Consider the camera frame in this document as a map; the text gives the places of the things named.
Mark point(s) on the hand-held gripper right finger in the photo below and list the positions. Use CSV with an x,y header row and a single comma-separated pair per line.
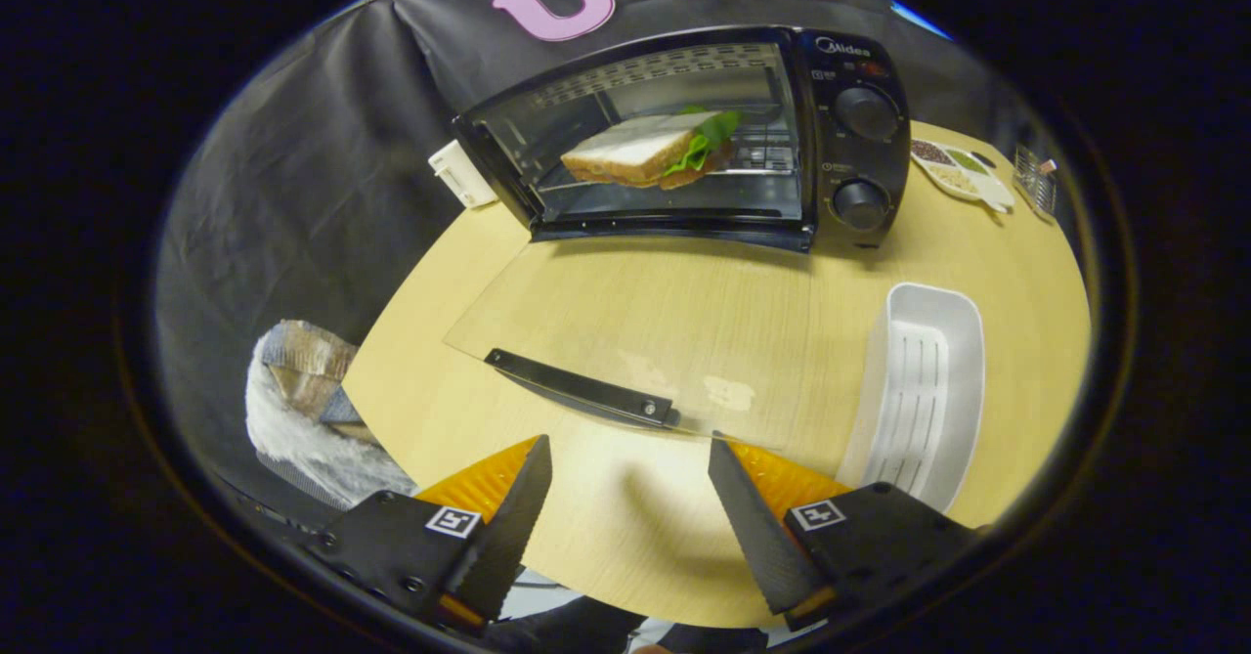
x,y
757,537

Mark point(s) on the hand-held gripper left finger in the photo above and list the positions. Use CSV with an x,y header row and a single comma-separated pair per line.
x,y
508,527

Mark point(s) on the black toaster oven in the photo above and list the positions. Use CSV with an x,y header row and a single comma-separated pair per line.
x,y
860,160

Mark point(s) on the sandwich with lettuce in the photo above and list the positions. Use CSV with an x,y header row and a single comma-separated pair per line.
x,y
635,151

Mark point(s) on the white slot toaster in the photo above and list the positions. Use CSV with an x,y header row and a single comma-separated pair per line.
x,y
459,175

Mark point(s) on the white plastic tray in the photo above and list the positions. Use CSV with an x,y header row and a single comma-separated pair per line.
x,y
919,390

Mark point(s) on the white divided dish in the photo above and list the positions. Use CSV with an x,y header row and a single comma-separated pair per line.
x,y
963,183

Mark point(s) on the black backdrop cloth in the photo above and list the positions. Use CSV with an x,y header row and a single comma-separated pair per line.
x,y
293,175

